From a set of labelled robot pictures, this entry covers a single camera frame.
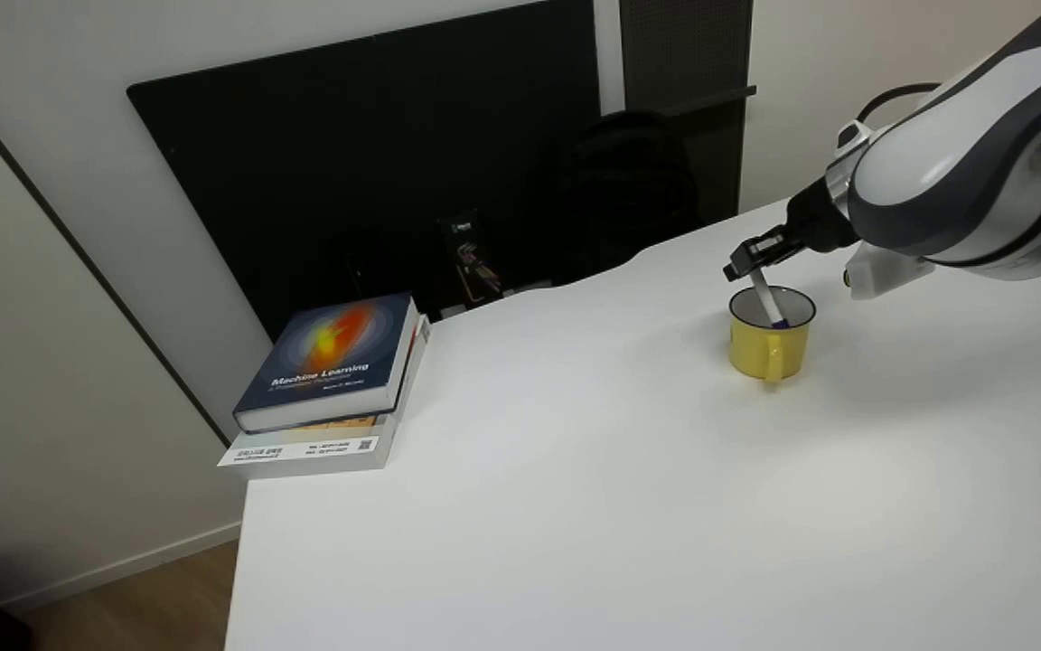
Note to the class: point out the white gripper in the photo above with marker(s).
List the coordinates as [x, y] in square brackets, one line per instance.
[884, 276]

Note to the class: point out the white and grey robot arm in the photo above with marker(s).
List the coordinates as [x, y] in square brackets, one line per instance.
[978, 158]

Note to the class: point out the yellow enamel cup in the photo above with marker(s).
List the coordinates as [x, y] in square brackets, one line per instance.
[767, 348]

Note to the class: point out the black office chair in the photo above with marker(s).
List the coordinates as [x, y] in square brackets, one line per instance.
[623, 193]

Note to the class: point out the tall dark panel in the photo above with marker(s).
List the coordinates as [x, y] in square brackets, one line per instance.
[684, 94]

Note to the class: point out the black clamp stand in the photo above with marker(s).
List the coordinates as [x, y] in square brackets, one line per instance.
[469, 257]

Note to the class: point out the black monitor screen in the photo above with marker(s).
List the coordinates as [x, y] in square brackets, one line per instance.
[364, 158]

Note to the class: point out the blue hardcover book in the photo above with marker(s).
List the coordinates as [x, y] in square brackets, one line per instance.
[328, 357]

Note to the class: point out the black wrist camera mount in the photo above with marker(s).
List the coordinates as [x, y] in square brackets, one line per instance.
[820, 219]

